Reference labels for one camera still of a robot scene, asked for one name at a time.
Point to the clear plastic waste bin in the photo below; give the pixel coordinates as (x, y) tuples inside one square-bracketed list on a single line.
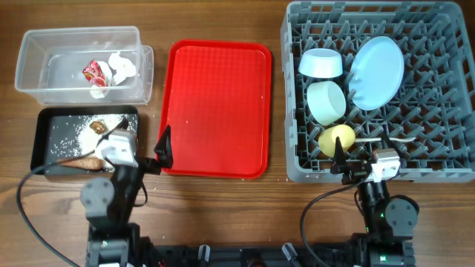
[(51, 61)]

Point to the small light blue bowl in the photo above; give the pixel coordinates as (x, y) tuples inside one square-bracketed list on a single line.
[(321, 63)]

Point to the black food waste tray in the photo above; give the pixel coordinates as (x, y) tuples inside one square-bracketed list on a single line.
[(40, 157)]

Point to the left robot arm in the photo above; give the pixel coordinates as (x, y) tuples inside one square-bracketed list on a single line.
[(112, 239)]

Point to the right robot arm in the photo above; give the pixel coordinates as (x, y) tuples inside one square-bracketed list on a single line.
[(389, 220)]

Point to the orange carrot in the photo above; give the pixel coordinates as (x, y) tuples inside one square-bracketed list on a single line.
[(86, 163)]

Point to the white napkin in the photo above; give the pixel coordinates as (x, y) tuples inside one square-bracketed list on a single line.
[(116, 70)]

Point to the red serving tray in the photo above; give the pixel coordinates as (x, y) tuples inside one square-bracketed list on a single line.
[(217, 102)]

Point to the yellow cup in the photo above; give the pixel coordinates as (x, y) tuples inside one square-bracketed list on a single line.
[(327, 139)]

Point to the brown food scrap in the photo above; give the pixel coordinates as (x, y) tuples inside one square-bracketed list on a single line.
[(98, 127)]

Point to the green bowl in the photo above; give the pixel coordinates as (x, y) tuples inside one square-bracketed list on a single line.
[(326, 102)]

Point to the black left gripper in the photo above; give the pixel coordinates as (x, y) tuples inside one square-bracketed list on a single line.
[(162, 150)]

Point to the large light blue plate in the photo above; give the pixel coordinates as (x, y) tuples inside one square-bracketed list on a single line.
[(377, 73)]

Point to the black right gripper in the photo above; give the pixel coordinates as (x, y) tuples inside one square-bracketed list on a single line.
[(353, 173)]

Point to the grey dishwasher rack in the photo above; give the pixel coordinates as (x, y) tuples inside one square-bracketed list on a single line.
[(431, 116)]

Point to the white plastic spoon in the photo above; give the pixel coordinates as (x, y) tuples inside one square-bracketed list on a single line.
[(379, 139)]

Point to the red snack wrapper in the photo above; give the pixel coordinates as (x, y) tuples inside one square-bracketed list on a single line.
[(94, 75)]

